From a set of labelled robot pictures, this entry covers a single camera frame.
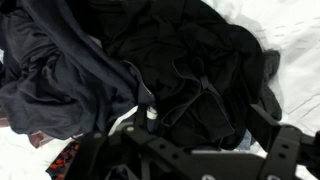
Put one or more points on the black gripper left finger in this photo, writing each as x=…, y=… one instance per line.
x=110, y=150

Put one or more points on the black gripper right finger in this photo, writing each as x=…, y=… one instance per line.
x=276, y=146

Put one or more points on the black cloth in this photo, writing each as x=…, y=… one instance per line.
x=186, y=66

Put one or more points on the dark red patterned cloth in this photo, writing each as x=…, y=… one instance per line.
x=61, y=163

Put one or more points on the dark grey knitted cloth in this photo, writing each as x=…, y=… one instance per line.
x=270, y=83

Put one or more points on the pink cloth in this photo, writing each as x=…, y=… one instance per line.
x=38, y=138

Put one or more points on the dark navy cloth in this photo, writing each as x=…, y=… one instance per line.
x=56, y=80

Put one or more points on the white bed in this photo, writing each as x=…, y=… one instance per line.
x=296, y=36

